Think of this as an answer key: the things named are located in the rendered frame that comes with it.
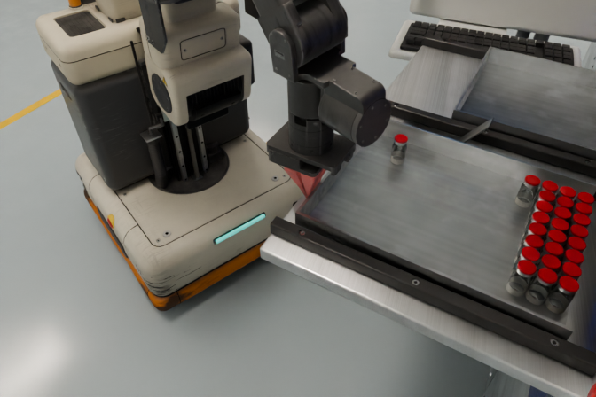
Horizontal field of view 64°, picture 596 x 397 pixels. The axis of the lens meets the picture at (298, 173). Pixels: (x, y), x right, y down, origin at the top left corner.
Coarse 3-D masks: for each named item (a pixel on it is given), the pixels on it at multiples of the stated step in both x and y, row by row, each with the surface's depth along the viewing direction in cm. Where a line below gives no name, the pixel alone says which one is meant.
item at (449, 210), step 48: (384, 144) 79; (432, 144) 77; (336, 192) 70; (384, 192) 70; (432, 192) 70; (480, 192) 70; (576, 192) 69; (336, 240) 62; (384, 240) 64; (432, 240) 64; (480, 240) 64; (480, 288) 58
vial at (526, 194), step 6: (528, 180) 66; (534, 180) 66; (540, 180) 66; (522, 186) 67; (528, 186) 66; (534, 186) 65; (522, 192) 67; (528, 192) 66; (534, 192) 66; (516, 198) 68; (522, 198) 67; (528, 198) 67; (522, 204) 68; (528, 204) 68
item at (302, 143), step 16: (288, 112) 58; (288, 128) 64; (304, 128) 57; (320, 128) 57; (272, 144) 62; (288, 144) 62; (304, 144) 59; (320, 144) 59; (336, 144) 61; (352, 144) 61; (304, 160) 60; (320, 160) 59; (336, 160) 59
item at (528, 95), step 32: (480, 64) 92; (512, 64) 97; (544, 64) 94; (480, 96) 90; (512, 96) 90; (544, 96) 90; (576, 96) 90; (512, 128) 77; (544, 128) 82; (576, 128) 82
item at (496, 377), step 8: (592, 48) 193; (584, 56) 217; (592, 56) 181; (584, 64) 202; (592, 64) 170; (496, 376) 117; (504, 376) 105; (488, 384) 125; (496, 384) 112; (504, 384) 102; (512, 384) 93; (520, 384) 85; (488, 392) 120; (496, 392) 108; (504, 392) 98; (512, 392) 90; (520, 392) 83; (528, 392) 77
